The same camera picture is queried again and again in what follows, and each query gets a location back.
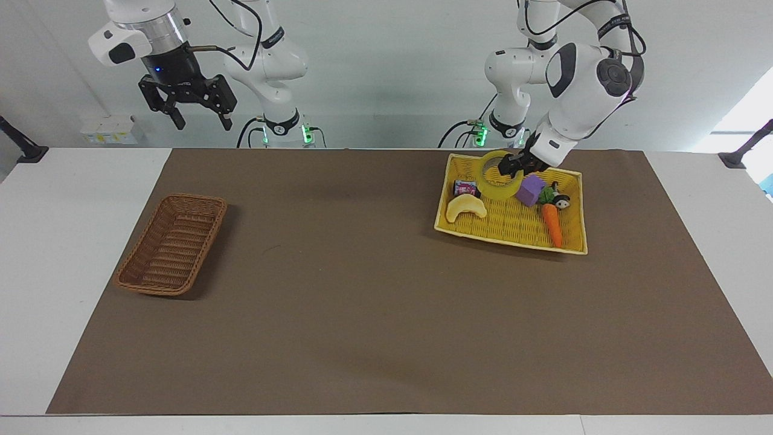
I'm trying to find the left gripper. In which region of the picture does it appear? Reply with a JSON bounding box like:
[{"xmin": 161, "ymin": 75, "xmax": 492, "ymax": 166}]
[{"xmin": 498, "ymin": 132, "xmax": 551, "ymax": 180}]

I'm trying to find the small doll with black head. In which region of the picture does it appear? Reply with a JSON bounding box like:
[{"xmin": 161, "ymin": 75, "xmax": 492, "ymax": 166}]
[{"xmin": 539, "ymin": 181, "xmax": 572, "ymax": 211}]

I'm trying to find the yellow toy banana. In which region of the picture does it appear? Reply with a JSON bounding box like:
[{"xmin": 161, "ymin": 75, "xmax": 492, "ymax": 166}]
[{"xmin": 446, "ymin": 193, "xmax": 488, "ymax": 224}]

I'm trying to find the brown wicker basket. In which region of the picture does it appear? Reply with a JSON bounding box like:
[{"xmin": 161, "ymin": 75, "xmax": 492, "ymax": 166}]
[{"xmin": 113, "ymin": 193, "xmax": 228, "ymax": 297}]

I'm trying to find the yellow tape roll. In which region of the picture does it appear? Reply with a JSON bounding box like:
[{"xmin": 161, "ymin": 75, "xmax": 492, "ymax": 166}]
[{"xmin": 480, "ymin": 150, "xmax": 527, "ymax": 201}]

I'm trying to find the purple cube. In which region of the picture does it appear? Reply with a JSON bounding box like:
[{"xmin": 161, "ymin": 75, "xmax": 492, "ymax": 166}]
[{"xmin": 515, "ymin": 174, "xmax": 547, "ymax": 207}]

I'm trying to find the black stand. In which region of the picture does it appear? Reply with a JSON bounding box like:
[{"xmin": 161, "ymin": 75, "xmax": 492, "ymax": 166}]
[
  {"xmin": 0, "ymin": 115, "xmax": 50, "ymax": 164},
  {"xmin": 717, "ymin": 118, "xmax": 773, "ymax": 169}
]

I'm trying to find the yellow plastic basket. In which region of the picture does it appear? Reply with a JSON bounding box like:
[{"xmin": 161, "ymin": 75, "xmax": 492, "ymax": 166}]
[{"xmin": 434, "ymin": 152, "xmax": 589, "ymax": 256}]

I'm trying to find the white box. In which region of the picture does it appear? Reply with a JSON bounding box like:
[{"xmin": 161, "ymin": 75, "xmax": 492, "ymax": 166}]
[{"xmin": 80, "ymin": 115, "xmax": 139, "ymax": 146}]

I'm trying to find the orange toy carrot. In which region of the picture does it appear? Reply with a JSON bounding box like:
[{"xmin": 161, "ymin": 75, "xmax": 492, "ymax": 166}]
[{"xmin": 540, "ymin": 202, "xmax": 564, "ymax": 249}]

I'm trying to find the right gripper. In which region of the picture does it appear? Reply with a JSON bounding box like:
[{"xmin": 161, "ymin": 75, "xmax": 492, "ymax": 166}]
[{"xmin": 138, "ymin": 43, "xmax": 238, "ymax": 132}]

